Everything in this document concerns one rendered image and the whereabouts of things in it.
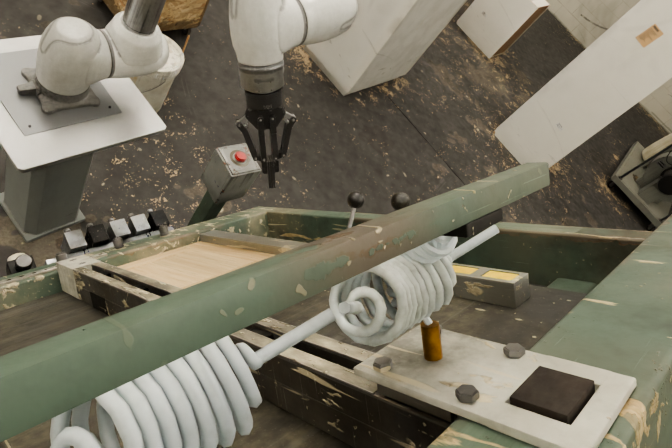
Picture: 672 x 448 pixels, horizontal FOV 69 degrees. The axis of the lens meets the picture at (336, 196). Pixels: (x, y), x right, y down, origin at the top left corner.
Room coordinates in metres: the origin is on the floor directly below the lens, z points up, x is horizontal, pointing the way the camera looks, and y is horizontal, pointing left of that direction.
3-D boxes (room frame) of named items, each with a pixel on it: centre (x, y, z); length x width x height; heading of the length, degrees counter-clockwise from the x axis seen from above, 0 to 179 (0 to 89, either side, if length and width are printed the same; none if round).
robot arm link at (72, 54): (0.96, 0.90, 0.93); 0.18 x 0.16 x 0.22; 161
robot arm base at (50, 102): (0.93, 0.91, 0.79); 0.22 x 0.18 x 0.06; 163
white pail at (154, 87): (1.79, 1.17, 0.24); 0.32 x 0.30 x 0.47; 167
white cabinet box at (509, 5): (5.97, -0.01, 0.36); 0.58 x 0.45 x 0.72; 77
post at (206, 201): (1.10, 0.32, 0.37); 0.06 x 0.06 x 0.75; 68
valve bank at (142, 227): (0.67, 0.42, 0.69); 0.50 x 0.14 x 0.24; 158
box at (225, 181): (1.10, 0.32, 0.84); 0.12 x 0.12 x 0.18; 68
